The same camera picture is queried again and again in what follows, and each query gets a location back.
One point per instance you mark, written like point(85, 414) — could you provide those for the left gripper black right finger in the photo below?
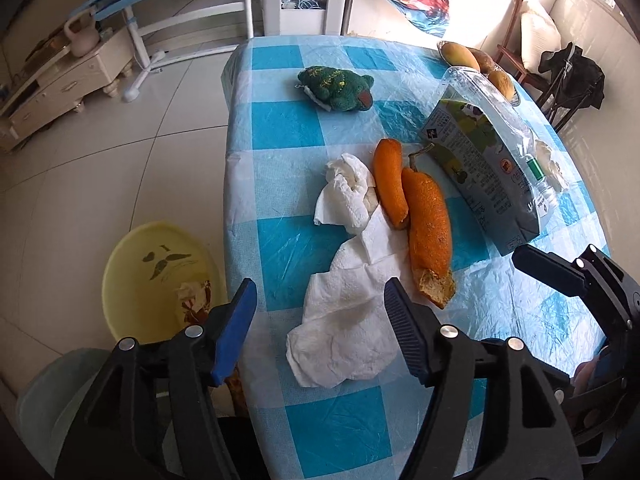
point(415, 328)

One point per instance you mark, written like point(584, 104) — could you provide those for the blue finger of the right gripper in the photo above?
point(549, 269)

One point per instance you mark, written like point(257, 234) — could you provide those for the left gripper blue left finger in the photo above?
point(231, 324)

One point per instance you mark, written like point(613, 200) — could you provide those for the red snack wrapper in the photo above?
point(195, 299)

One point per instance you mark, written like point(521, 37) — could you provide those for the white paper napkin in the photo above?
point(345, 333)

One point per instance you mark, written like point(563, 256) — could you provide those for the orange peel piece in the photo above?
point(387, 167)
point(430, 238)

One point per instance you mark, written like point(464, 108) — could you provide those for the milk carton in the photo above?
point(511, 204)

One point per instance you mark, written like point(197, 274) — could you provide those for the white tissue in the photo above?
point(349, 197)

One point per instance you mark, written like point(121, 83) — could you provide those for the green plush toy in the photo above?
point(336, 90)

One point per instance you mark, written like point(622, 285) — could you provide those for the white plastic bag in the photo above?
point(550, 167)

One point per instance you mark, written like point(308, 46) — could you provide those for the yellow plastic trash bin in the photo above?
point(140, 278)

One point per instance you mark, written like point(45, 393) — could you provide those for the blue white checkered tablecloth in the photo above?
point(296, 103)

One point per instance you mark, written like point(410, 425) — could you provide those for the black folding chair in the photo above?
point(576, 83)

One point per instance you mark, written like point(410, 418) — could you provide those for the light blue seat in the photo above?
point(47, 406)

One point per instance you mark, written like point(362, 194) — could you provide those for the orange round fruit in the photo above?
point(503, 83)

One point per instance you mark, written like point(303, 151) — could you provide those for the brown fruit at back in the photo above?
point(484, 60)

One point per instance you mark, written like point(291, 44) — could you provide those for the wooden chair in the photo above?
point(504, 50)

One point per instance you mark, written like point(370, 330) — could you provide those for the white cushion on chair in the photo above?
point(535, 34)

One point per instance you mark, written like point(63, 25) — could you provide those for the yellow mango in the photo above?
point(457, 55)

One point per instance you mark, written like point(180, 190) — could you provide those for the cream tv cabinet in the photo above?
point(60, 86)

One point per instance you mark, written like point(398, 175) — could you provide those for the pink kettlebell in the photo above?
point(81, 30)

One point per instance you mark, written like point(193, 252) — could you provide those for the dark wire fruit basket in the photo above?
point(516, 99)

